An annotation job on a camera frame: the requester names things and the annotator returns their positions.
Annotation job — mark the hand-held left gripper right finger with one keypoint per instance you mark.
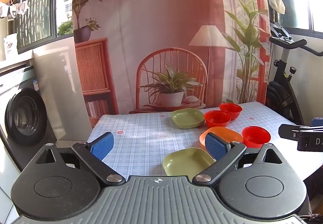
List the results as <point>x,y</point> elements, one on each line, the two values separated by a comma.
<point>214,145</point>

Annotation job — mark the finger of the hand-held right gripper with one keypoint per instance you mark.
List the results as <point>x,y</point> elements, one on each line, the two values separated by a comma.
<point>317,122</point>
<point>289,131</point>

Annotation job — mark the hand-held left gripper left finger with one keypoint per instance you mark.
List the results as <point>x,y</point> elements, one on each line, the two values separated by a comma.
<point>102,145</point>

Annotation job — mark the red plastic bowl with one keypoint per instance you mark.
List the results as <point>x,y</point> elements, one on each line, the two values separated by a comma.
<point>217,119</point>
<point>231,110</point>
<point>256,137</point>

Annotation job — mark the green square plate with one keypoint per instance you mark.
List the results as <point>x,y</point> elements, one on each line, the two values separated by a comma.
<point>184,161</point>
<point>186,118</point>

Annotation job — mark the orange square plate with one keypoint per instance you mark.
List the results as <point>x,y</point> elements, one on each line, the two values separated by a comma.
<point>224,133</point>

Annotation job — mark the blue plaid tablecloth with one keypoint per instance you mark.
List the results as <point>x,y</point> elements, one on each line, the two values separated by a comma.
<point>141,133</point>

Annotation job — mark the black exercise bike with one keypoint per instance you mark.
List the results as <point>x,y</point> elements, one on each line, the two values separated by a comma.
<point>282,87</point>

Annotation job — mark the grey front-load washing machine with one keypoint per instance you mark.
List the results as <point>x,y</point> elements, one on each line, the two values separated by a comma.
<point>24,113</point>

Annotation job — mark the white face mask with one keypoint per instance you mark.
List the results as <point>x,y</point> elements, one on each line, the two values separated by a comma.
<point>277,4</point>

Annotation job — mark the white detergent bag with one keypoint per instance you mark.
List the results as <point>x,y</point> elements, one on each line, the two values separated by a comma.
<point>10,46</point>

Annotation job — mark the printed room scene backdrop cloth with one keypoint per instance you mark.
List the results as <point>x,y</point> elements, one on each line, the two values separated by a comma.
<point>164,12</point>

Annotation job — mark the window with lattice grille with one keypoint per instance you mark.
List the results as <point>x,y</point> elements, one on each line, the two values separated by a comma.
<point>35,4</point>

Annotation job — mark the hanging white laundry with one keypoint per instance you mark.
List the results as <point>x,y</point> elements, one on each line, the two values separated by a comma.
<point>15,9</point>

